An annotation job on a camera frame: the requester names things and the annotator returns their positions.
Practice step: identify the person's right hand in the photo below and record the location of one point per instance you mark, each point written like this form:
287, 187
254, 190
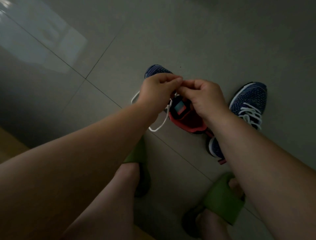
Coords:
205, 99

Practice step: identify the person's left hand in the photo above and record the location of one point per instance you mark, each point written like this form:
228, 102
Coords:
155, 94

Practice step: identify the blue knit sneaker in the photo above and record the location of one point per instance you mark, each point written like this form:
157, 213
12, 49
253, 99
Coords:
185, 118
251, 96

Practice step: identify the white shoelace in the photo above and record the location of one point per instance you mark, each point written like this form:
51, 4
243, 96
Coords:
160, 126
253, 115

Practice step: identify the person's right forearm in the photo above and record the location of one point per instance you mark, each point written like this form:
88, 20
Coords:
271, 183

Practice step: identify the person's left forearm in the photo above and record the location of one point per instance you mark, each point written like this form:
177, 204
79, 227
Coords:
59, 183

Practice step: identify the person's right leg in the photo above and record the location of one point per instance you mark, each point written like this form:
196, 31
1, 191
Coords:
214, 225

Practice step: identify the person's leg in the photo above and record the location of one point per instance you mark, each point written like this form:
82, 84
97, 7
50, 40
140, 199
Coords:
106, 212
214, 225

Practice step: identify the person's left leg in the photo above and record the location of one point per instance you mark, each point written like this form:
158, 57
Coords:
106, 212

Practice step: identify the green foam slipper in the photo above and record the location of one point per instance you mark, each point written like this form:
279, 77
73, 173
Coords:
222, 200
138, 153

